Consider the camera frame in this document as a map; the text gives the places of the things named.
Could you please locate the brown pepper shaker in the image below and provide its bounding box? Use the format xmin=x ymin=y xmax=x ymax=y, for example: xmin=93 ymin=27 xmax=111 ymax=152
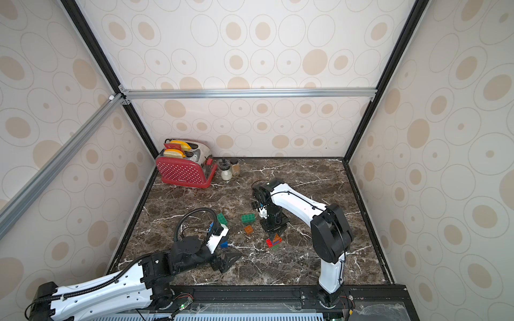
xmin=230 ymin=158 xmax=240 ymax=177

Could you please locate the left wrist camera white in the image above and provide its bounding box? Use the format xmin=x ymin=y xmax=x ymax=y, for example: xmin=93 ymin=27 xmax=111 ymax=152
xmin=206 ymin=223 xmax=229 ymax=254

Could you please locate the green long lego brick centre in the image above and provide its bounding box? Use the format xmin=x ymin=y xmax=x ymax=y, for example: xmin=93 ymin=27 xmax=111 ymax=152
xmin=241 ymin=213 xmax=256 ymax=225

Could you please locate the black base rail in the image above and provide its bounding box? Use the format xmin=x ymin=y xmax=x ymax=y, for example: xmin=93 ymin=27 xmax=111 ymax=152
xmin=94 ymin=284 xmax=420 ymax=321

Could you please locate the green long lego brick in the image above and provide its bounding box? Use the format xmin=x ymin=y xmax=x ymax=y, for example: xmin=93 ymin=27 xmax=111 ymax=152
xmin=217 ymin=213 xmax=228 ymax=226
xmin=241 ymin=213 xmax=256 ymax=225

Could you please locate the yellow toy toast slice front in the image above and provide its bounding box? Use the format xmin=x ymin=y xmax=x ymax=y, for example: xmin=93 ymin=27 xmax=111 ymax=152
xmin=163 ymin=148 xmax=186 ymax=159

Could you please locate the black left camera cable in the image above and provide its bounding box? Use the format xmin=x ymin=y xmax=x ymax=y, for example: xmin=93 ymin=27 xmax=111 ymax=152
xmin=173 ymin=207 xmax=220 ymax=243

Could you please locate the green long lego brick left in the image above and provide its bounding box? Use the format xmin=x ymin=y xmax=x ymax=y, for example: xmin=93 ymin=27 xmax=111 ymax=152
xmin=217 ymin=213 xmax=228 ymax=226

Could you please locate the yellow toy toast slice back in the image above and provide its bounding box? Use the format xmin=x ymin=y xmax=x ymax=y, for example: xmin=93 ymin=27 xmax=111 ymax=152
xmin=164 ymin=139 xmax=192 ymax=151

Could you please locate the aluminium horizontal frame bar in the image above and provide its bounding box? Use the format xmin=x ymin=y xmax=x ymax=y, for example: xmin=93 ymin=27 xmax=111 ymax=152
xmin=122 ymin=88 xmax=377 ymax=100

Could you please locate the red toy toaster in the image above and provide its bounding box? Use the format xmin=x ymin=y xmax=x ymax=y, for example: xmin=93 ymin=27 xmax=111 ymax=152
xmin=156 ymin=140 xmax=218 ymax=189

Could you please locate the white salt shaker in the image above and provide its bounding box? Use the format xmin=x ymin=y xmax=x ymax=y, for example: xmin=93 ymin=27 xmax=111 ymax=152
xmin=219 ymin=159 xmax=233 ymax=181

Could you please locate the aluminium left frame bar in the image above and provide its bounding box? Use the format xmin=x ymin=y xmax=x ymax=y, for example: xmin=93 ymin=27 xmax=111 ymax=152
xmin=1 ymin=93 xmax=123 ymax=237

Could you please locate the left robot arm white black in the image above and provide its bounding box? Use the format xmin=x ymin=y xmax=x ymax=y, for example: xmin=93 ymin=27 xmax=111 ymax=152
xmin=24 ymin=235 xmax=242 ymax=320

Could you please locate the red long lego brick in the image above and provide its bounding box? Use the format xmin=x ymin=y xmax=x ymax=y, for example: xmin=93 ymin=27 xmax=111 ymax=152
xmin=266 ymin=239 xmax=277 ymax=248

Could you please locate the yellow toy toast slice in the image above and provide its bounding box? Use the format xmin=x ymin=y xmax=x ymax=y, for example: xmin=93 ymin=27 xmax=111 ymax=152
xmin=163 ymin=148 xmax=186 ymax=159
xmin=164 ymin=139 xmax=192 ymax=151

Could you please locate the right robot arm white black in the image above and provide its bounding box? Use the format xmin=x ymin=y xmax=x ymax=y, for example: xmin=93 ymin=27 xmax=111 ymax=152
xmin=252 ymin=179 xmax=354 ymax=308

